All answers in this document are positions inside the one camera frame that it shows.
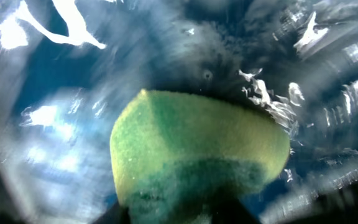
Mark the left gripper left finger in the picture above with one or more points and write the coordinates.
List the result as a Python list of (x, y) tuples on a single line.
[(116, 214)]

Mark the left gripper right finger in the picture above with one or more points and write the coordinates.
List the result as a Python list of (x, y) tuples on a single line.
[(230, 211)]

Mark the black tray with blue water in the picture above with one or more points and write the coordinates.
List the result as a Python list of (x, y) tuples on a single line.
[(69, 68)]

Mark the green yellow sponge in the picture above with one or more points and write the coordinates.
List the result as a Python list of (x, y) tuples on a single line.
[(181, 158)]

